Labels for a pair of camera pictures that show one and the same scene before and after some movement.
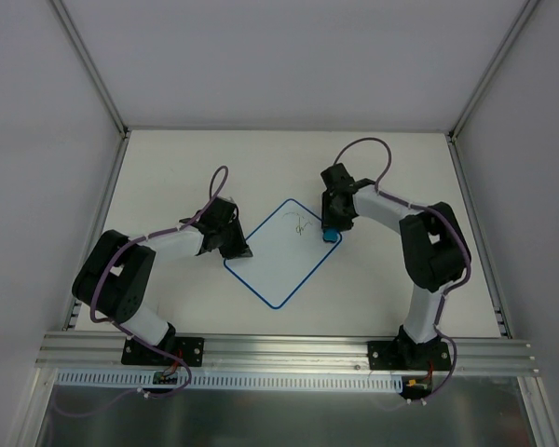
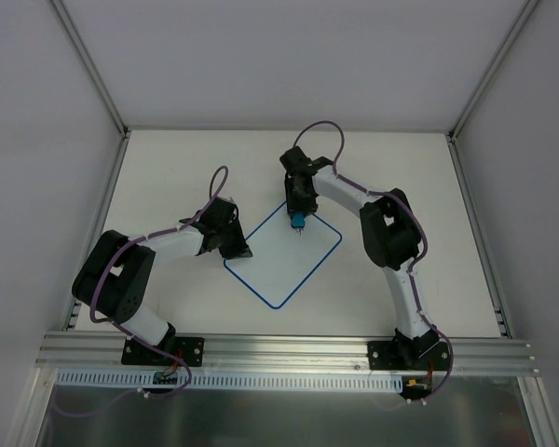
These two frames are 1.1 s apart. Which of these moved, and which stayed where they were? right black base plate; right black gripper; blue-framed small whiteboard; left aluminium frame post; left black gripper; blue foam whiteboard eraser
Moved: right black gripper; blue foam whiteboard eraser
Stayed: right black base plate; left aluminium frame post; left black gripper; blue-framed small whiteboard
